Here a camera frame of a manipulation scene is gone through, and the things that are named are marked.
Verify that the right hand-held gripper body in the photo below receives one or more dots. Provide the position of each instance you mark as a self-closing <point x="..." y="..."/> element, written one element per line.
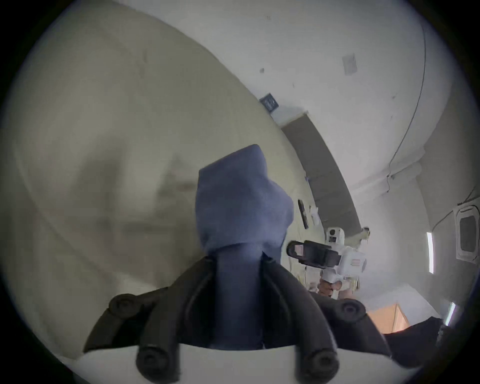
<point x="350" y="262"/>

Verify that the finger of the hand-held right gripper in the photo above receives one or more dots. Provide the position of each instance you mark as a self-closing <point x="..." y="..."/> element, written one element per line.
<point x="313" y="253"/>

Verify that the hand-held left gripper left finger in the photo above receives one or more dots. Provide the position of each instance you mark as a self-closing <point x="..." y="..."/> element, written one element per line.
<point x="165" y="318"/>

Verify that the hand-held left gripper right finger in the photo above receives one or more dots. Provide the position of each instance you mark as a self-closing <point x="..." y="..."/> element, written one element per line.
<point x="300" y="318"/>

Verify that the dark blue shirt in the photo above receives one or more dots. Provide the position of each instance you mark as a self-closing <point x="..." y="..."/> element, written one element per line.
<point x="240" y="195"/>

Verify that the person's right hand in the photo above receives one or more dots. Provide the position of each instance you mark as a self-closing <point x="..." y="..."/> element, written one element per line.
<point x="330" y="288"/>

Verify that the small white object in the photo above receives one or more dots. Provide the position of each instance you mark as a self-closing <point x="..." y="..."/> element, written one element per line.
<point x="314" y="214"/>

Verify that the black phone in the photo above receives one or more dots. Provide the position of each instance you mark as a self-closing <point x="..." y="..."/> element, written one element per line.
<point x="303" y="214"/>

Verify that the grey padded headboard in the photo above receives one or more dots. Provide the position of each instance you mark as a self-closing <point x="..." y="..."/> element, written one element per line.
<point x="318" y="157"/>

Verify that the person's body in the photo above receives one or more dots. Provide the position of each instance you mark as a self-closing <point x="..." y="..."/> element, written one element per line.
<point x="416" y="345"/>

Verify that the small dark card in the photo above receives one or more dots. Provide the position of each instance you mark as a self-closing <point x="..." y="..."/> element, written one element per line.
<point x="269" y="102"/>

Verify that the bed with beige sheet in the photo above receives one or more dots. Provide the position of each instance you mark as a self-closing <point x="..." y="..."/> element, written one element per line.
<point x="112" y="112"/>

